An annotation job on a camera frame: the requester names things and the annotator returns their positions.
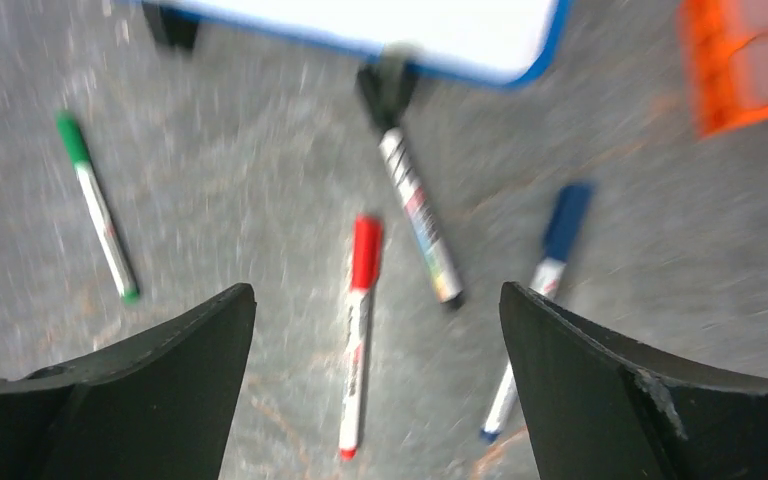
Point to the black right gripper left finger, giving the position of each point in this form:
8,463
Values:
156,405

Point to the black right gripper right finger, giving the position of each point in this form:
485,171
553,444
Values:
601,405

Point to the red cap marker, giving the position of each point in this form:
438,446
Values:
365,263

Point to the blue framed whiteboard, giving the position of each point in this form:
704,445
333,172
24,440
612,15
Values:
495,44

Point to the black whiteboard foot right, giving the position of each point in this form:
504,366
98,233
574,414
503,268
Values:
387,86

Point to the black whiteboard foot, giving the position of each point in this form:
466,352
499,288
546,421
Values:
387,86
170,29

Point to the black whiteboard foot left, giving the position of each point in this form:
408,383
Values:
170,29

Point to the blue cap marker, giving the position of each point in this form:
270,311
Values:
558,241

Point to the green cap marker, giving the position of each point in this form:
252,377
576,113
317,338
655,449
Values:
101,218

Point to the black cap marker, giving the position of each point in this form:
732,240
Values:
439,262

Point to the orange window toy block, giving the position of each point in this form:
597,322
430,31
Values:
725,48

